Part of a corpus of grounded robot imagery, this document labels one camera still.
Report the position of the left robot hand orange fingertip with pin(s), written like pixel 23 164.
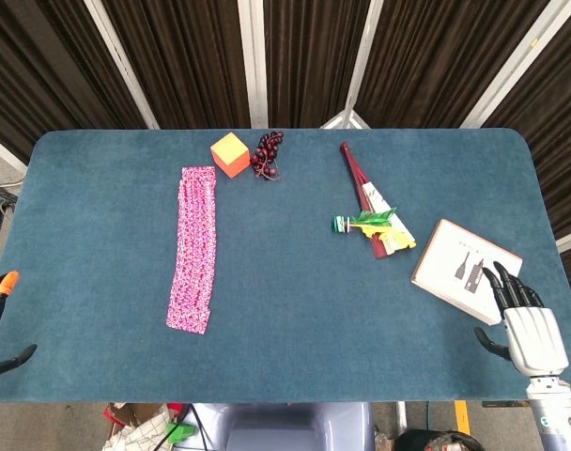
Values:
pixel 4 286

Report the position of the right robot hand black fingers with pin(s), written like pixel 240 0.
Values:
pixel 534 338

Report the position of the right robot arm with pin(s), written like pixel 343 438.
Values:
pixel 555 413

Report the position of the pink knitted cloth strip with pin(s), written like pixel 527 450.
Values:
pixel 194 249

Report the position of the white book with black print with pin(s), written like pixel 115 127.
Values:
pixel 450 263

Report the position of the black bag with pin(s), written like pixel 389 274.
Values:
pixel 436 441

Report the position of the white table leg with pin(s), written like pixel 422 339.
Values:
pixel 401 415

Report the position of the cardboard box with checked paper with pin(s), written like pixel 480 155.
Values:
pixel 135 427

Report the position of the green yellow feather shuttlecock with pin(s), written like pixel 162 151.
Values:
pixel 372 218

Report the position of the folded red paper fan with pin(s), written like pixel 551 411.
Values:
pixel 366 188

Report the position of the green plastic object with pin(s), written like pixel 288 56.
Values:
pixel 180 432

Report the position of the orange yellow cube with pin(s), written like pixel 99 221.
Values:
pixel 230 155

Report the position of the dark red grape bunch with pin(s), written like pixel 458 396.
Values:
pixel 266 150

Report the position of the white frame post with foot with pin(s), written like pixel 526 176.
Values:
pixel 360 61

